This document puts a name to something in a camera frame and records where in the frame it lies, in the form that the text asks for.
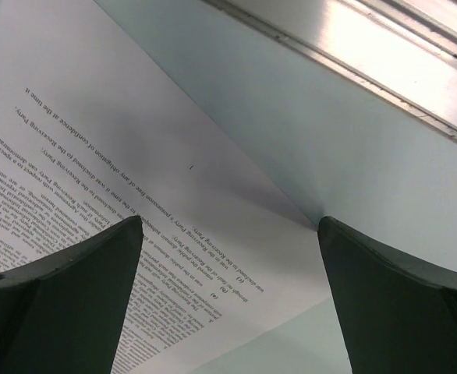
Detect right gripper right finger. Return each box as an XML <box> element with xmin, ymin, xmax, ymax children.
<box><xmin>317</xmin><ymin>217</ymin><xmax>457</xmax><ymax>373</ymax></box>

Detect aluminium rail right side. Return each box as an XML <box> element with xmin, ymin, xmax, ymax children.
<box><xmin>212</xmin><ymin>1</ymin><xmax>457</xmax><ymax>142</ymax></box>

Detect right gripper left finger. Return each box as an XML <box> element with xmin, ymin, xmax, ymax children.
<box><xmin>0</xmin><ymin>216</ymin><xmax>143</xmax><ymax>373</ymax></box>

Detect printed paper sheet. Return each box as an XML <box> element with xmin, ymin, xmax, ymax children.
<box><xmin>0</xmin><ymin>1</ymin><xmax>329</xmax><ymax>373</ymax></box>

